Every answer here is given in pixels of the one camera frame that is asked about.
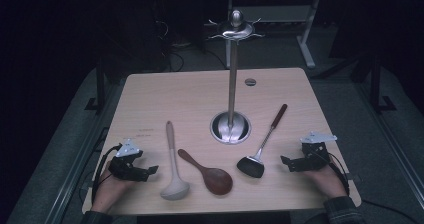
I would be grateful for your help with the steel utensil rack with hooks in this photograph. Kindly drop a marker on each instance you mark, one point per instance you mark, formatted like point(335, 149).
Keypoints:
point(232, 84)

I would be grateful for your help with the metal floor rail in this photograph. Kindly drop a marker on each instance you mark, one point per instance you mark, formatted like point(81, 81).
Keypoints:
point(80, 160)
point(393, 140)

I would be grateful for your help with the person's left hand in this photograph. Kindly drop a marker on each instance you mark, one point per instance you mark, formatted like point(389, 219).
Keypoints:
point(108, 192)

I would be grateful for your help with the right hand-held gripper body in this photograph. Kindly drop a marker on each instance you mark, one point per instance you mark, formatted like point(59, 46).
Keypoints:
point(313, 157)

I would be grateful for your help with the grey round table grommet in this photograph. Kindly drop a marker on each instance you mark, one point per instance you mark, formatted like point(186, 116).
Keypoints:
point(250, 82)

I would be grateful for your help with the pale wooden ladle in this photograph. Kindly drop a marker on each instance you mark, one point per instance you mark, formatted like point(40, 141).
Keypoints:
point(174, 187)

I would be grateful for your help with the person's right hand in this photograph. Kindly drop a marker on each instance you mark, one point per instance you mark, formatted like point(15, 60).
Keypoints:
point(328, 182)

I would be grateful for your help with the dark brown wooden rice spoon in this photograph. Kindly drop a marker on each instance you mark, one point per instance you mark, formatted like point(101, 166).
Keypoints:
point(216, 181)

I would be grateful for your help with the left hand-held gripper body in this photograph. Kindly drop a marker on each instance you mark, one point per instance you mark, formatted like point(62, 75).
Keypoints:
point(125, 169)

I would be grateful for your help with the black metal stand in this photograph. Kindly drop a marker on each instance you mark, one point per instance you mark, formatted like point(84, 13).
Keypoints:
point(100, 87)
point(376, 87)

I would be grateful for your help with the white desk frame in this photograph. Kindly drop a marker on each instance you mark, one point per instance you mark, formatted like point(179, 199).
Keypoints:
point(308, 34)

